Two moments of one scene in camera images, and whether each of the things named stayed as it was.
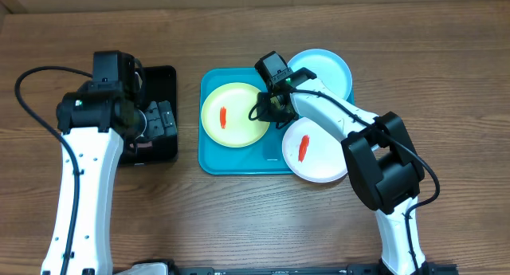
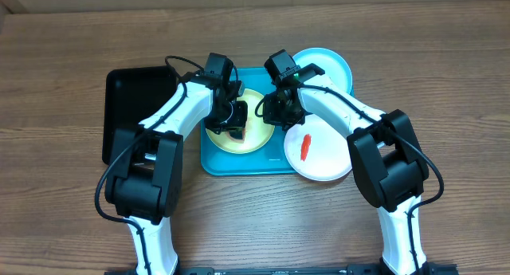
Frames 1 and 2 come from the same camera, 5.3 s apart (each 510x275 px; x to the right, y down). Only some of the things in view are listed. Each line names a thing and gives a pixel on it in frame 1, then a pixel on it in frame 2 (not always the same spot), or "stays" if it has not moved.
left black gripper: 161,120 to 240,121
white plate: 311,152 stays
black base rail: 168,268 stays
